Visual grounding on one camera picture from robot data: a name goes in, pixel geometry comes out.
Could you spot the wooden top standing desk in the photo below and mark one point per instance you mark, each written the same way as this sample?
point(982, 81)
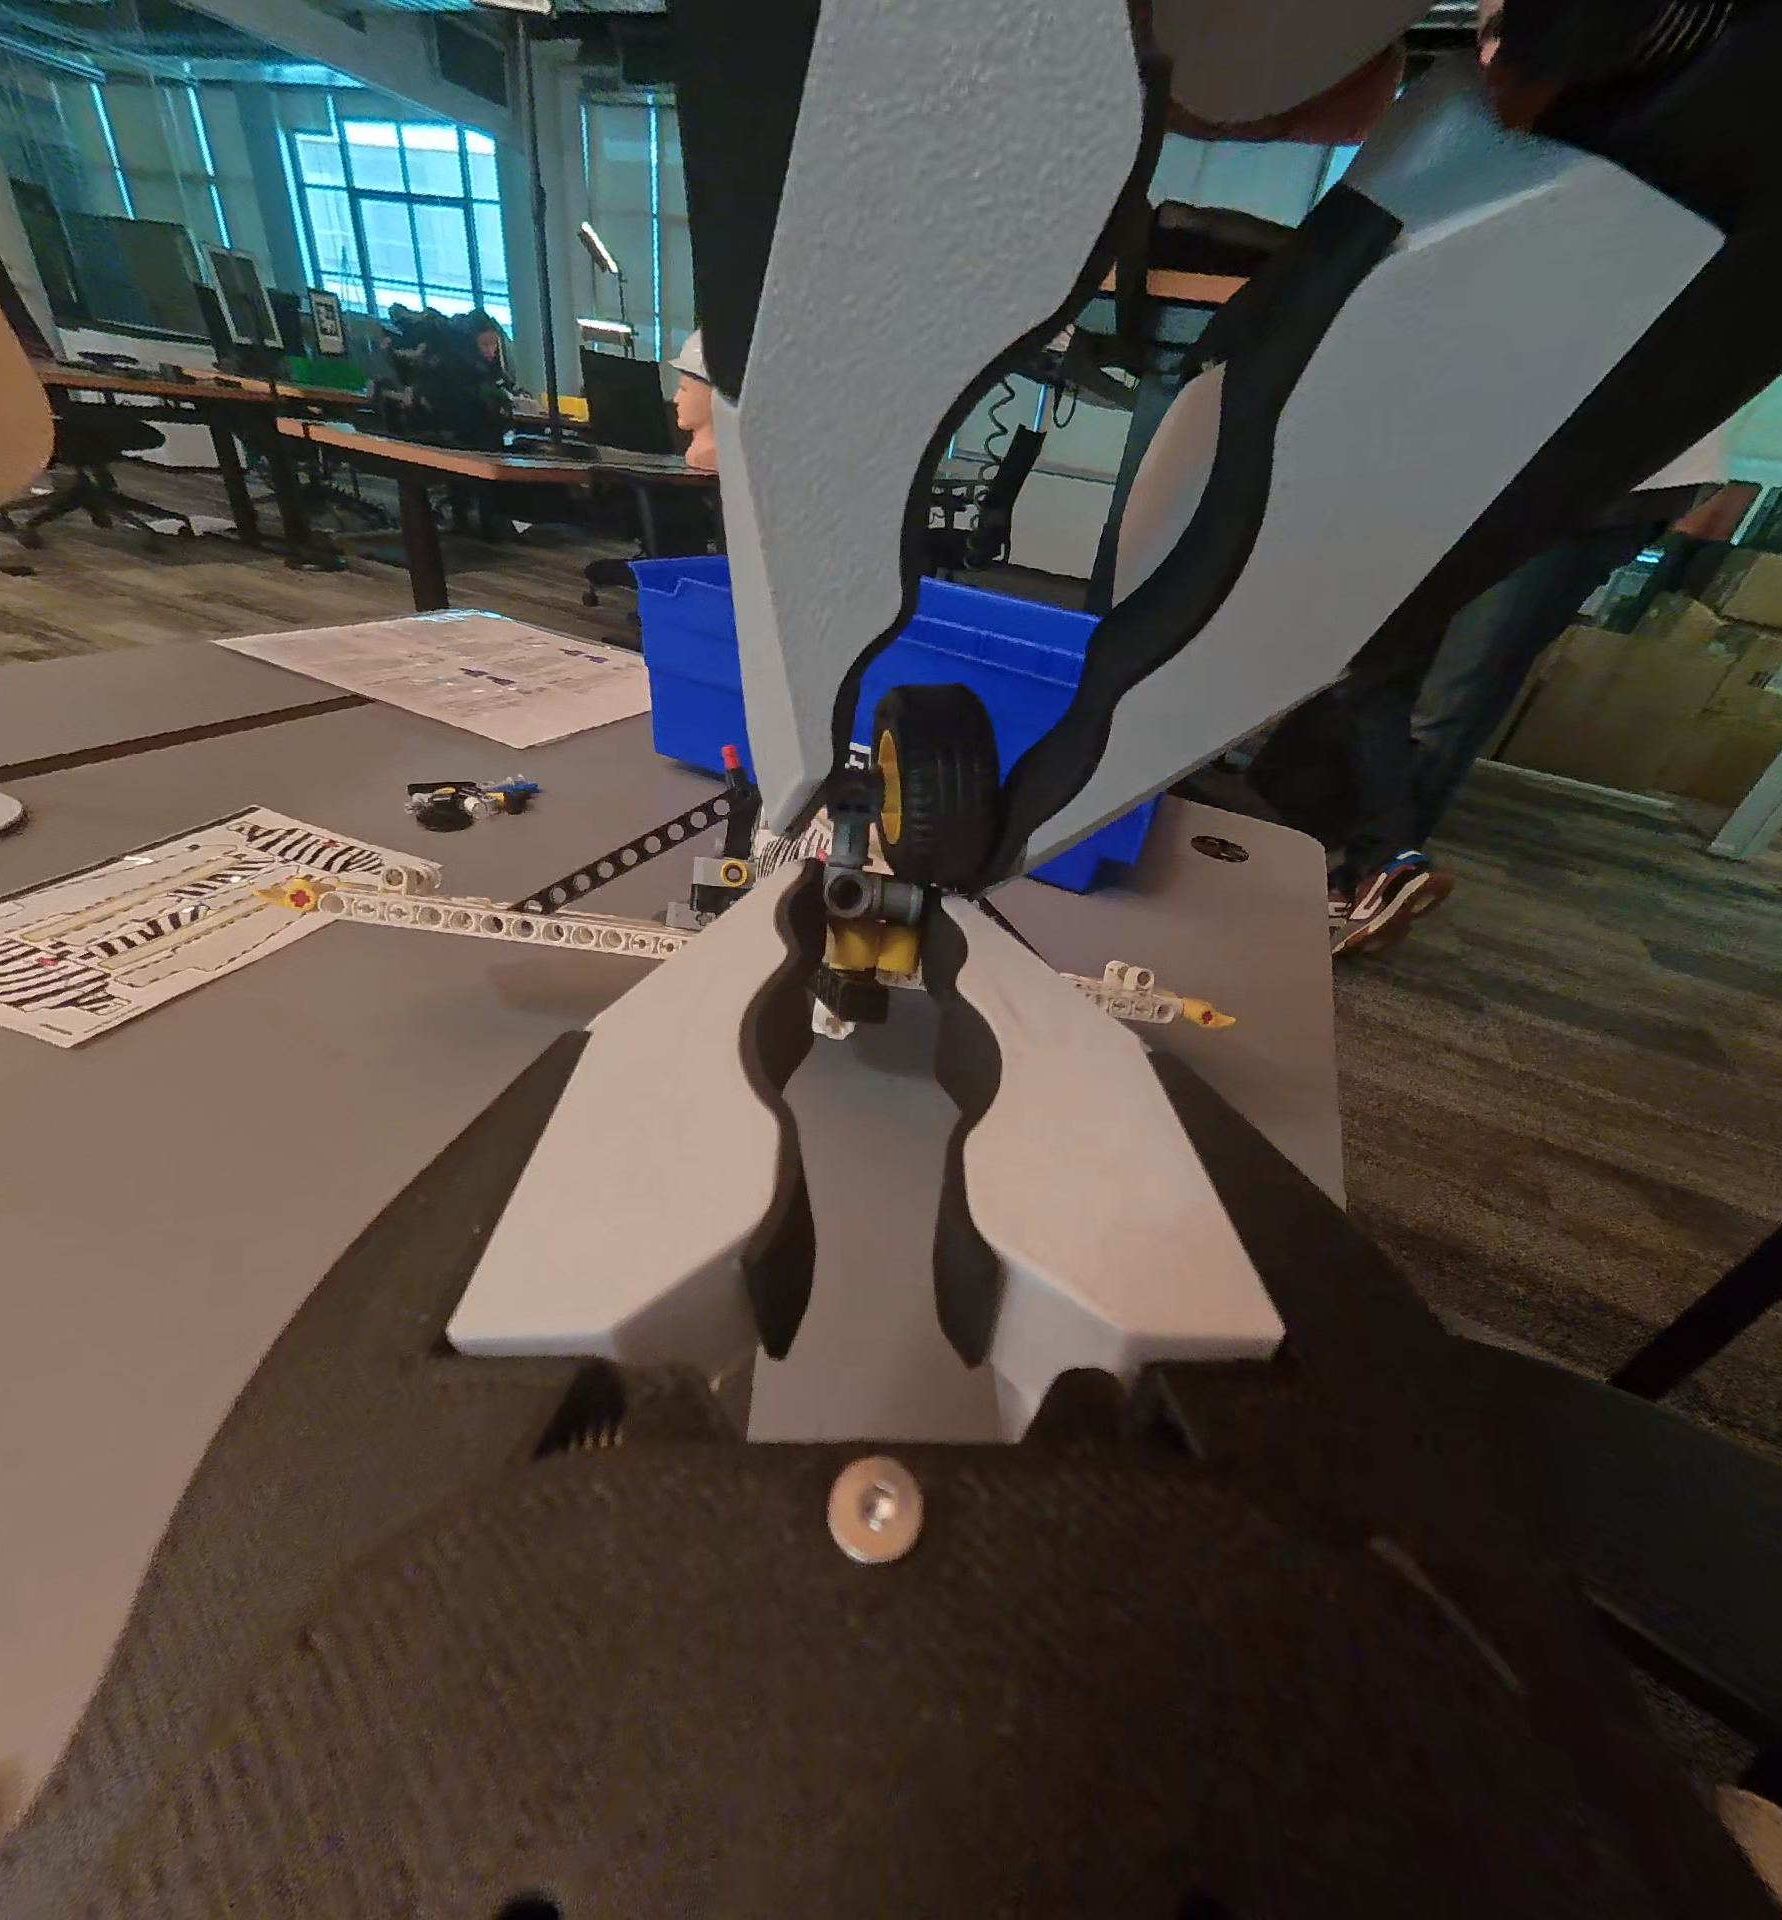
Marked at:
point(1176, 282)

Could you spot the blue plastic bin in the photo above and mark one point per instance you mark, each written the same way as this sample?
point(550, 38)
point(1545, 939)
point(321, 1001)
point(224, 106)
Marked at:
point(682, 660)

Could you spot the zebra sticker sheet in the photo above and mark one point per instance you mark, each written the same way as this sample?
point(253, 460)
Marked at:
point(157, 931)

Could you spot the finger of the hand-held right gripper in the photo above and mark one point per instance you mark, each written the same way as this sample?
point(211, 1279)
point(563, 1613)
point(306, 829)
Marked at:
point(905, 224)
point(1431, 373)

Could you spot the black office chair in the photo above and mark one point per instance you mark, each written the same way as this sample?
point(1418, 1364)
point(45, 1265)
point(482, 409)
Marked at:
point(98, 450)

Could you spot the stack of cardboard boxes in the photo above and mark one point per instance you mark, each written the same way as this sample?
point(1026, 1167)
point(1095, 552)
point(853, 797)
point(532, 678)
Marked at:
point(1656, 691)

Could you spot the black metal leg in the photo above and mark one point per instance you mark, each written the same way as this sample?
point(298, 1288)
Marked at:
point(1731, 1289)

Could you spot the row of wooden desks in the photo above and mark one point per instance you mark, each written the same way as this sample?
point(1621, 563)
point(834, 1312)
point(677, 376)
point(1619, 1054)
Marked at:
point(381, 442)

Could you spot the printed paper sheet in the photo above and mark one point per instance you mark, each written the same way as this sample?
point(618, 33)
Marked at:
point(441, 675)

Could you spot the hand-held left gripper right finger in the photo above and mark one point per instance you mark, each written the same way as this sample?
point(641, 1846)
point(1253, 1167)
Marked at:
point(1116, 1200)

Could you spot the mannequin head with hard hat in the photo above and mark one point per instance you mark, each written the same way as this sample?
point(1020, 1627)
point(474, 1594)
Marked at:
point(699, 404)

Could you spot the black desk grommet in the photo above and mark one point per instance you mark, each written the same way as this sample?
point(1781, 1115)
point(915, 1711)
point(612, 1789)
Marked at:
point(1218, 848)

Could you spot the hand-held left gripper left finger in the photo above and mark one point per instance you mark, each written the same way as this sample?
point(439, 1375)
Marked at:
point(620, 1200)

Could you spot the small lego parts cluster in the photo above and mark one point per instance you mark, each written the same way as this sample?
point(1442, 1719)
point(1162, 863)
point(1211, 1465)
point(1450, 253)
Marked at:
point(457, 803)

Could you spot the zebra striped lego aircraft model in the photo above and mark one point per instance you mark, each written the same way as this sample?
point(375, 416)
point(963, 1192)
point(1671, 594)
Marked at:
point(531, 926)

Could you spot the black lego wheel yellow hub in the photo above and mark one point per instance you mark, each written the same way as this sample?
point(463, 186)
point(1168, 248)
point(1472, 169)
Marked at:
point(952, 780)

